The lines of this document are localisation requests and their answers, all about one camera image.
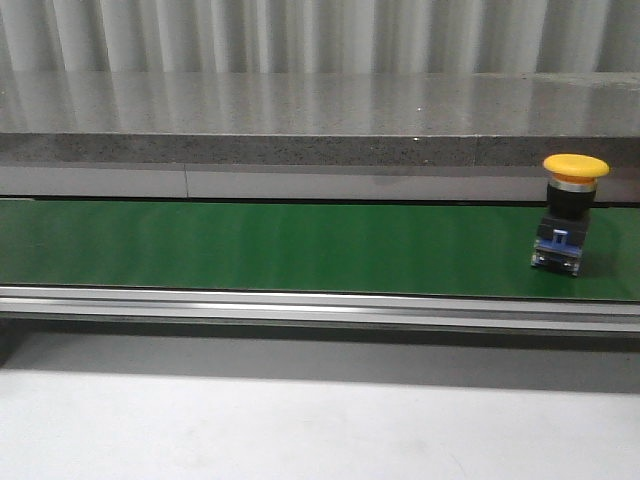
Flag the yellow mushroom push button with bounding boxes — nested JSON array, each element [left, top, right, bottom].
[[531, 153, 610, 277]]

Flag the green conveyor belt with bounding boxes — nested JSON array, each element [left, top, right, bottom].
[[1, 199, 639, 301]]

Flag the grey speckled stone counter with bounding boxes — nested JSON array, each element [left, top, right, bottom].
[[1, 71, 639, 204]]

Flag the white pleated curtain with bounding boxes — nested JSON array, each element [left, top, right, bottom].
[[1, 1, 639, 74]]

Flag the aluminium conveyor frame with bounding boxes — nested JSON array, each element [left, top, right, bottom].
[[1, 286, 639, 338]]

